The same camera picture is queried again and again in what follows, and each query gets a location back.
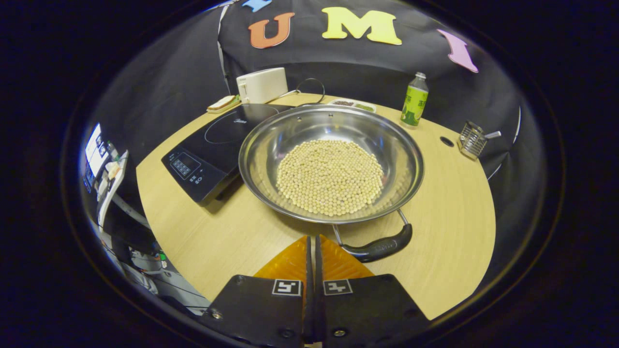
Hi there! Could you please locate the white divided bean plate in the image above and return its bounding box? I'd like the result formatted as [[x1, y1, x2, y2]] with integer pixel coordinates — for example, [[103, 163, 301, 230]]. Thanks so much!
[[327, 98, 377, 113]]

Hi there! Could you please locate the small green tray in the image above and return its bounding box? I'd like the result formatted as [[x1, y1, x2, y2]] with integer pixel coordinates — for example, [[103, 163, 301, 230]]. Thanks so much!
[[206, 95, 241, 115]]

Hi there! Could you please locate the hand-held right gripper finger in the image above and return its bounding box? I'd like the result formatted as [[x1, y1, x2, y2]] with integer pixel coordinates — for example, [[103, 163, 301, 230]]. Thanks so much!
[[201, 236, 314, 348], [314, 235, 431, 348]]

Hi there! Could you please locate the white side desk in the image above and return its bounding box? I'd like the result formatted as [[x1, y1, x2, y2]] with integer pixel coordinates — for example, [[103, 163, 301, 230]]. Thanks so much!
[[96, 150, 150, 230]]

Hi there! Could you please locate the metal wire utensil holder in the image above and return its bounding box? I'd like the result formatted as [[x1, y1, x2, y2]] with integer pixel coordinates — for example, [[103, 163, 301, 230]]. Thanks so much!
[[457, 121, 488, 161]]

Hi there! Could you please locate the computer monitor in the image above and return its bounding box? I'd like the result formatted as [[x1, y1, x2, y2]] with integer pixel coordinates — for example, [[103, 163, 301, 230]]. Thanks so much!
[[83, 122, 104, 194]]

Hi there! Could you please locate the sandwich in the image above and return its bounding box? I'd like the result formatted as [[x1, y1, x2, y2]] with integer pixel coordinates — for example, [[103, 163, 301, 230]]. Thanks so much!
[[208, 96, 236, 112]]

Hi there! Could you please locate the black induction cooktop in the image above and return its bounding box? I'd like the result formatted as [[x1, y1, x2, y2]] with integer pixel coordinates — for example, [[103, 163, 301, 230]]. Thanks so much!
[[161, 103, 295, 206]]

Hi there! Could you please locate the green drink bottle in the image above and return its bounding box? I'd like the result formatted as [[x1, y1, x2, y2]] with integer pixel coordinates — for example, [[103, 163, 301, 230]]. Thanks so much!
[[400, 72, 429, 129]]

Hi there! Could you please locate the black power cable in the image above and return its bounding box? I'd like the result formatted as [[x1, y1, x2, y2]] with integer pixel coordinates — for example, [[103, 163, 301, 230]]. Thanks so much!
[[294, 77, 326, 108]]

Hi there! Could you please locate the stainless steel pot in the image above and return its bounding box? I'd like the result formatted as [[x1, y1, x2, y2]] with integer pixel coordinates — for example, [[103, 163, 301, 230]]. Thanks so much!
[[238, 104, 425, 264]]

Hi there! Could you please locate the pile of soybeans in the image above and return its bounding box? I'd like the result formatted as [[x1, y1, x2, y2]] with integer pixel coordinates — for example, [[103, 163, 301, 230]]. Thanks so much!
[[276, 139, 385, 217]]

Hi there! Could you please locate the white toaster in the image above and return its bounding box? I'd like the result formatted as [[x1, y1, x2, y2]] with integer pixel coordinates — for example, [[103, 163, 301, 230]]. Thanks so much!
[[236, 67, 289, 104]]

